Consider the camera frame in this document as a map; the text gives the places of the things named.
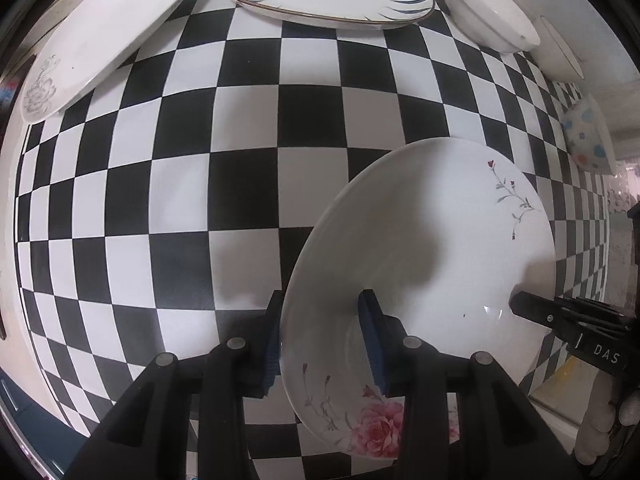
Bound white plate pink rose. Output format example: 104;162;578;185
281;138;555;460

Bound white bowl coloured dots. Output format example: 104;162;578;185
561;94;616;176

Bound white bowl thin rim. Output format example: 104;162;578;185
530;15;585;84

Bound plain white bowl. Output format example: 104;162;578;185
445;0;540;54

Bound white plate grey flower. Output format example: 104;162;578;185
20;0;182;125

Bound white gloved right hand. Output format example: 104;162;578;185
574;392;639;466

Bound black white checkered tablecloth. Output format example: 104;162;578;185
1;0;608;472

